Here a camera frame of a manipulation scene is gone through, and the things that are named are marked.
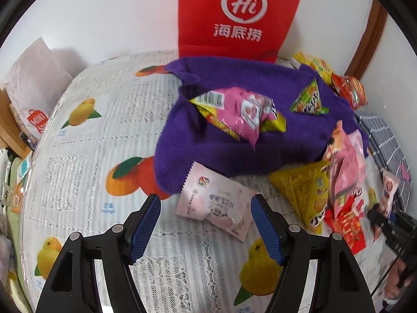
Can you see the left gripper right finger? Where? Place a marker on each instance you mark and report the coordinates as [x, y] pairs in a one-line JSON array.
[[339, 283]]

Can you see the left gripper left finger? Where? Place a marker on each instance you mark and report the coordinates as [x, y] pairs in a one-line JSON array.
[[71, 285]]

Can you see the pink snack bag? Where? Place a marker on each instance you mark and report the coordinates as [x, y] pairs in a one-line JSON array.
[[347, 168]]

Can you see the yellow rice cracker bag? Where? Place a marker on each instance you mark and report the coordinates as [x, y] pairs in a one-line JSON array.
[[306, 188]]

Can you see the pink chip bag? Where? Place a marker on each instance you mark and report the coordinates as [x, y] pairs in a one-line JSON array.
[[240, 113]]

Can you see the right hand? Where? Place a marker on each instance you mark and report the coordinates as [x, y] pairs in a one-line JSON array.
[[391, 289]]

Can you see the small pink wafer packet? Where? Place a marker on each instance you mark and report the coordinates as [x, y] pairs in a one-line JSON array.
[[390, 185]]

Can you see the red snack packet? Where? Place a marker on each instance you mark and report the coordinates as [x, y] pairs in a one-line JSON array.
[[344, 218]]

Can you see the grey checked cloth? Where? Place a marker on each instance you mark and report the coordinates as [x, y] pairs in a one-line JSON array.
[[388, 155]]

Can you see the fruit print tablecloth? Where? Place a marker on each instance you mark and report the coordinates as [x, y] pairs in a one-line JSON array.
[[94, 165]]

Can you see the red Lays chip bag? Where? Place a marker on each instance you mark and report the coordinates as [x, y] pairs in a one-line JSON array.
[[350, 89]]

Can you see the green triangular snack packet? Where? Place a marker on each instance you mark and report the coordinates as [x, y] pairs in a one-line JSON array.
[[309, 101]]

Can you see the pale pink candy packet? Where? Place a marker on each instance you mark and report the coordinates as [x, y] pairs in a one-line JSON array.
[[207, 195]]

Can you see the wooden side shelf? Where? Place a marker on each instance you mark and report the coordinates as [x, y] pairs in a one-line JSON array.
[[9, 130]]

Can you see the yellow Lays chip bag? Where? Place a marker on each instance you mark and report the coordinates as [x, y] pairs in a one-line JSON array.
[[319, 65]]

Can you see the purple towel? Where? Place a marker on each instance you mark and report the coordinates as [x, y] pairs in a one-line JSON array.
[[187, 137]]

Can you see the white Miniso bag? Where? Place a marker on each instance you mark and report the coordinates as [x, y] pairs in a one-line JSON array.
[[35, 83]]

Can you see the red paper shopping bag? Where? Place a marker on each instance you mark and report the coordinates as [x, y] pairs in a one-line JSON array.
[[243, 29]]

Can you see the brown wooden door frame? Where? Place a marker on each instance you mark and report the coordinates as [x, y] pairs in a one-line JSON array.
[[369, 41]]

